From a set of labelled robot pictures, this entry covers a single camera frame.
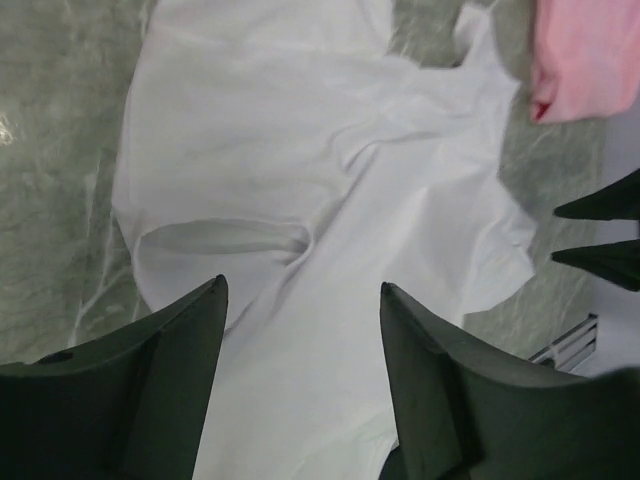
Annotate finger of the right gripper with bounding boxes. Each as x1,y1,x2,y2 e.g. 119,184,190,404
551,240,639,291
554,170,640,220

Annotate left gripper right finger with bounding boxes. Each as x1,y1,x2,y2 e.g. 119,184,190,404
380,283,639,479

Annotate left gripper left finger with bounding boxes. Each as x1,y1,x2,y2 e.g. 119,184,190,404
1,276,228,479

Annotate white t-shirt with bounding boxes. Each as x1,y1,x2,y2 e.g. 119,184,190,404
112,1,535,479

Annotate folded pink t-shirt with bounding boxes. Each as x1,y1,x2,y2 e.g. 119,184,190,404
530,0,639,124

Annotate aluminium frame rail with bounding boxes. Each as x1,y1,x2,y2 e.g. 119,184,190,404
529,314,598,372

